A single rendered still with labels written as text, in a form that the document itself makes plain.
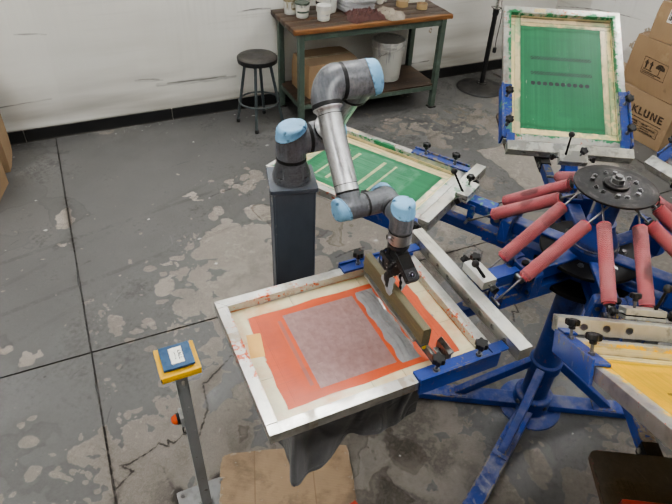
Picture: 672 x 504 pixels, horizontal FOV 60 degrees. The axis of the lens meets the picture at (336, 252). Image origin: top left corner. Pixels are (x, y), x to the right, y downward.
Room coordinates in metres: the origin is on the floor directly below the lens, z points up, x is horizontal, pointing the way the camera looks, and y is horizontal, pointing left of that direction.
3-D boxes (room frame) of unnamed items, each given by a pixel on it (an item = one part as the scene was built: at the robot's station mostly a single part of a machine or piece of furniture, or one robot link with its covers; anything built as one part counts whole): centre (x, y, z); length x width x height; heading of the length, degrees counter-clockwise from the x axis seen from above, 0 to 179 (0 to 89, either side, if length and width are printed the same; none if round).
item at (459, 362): (1.21, -0.40, 0.98); 0.30 x 0.05 x 0.07; 116
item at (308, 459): (1.15, -0.10, 0.74); 0.46 x 0.04 x 0.42; 116
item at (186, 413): (1.22, 0.50, 0.48); 0.22 x 0.22 x 0.96; 26
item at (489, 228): (2.17, -0.50, 0.90); 1.24 x 0.06 x 0.06; 56
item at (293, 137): (1.95, 0.18, 1.37); 0.13 x 0.12 x 0.14; 115
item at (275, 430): (1.36, -0.06, 0.97); 0.79 x 0.58 x 0.04; 116
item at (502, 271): (1.61, -0.57, 1.02); 0.17 x 0.06 x 0.05; 116
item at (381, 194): (1.53, -0.14, 1.39); 0.11 x 0.11 x 0.08; 25
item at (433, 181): (2.33, -0.26, 1.05); 1.08 x 0.61 x 0.23; 56
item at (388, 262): (1.46, -0.19, 1.23); 0.09 x 0.08 x 0.12; 26
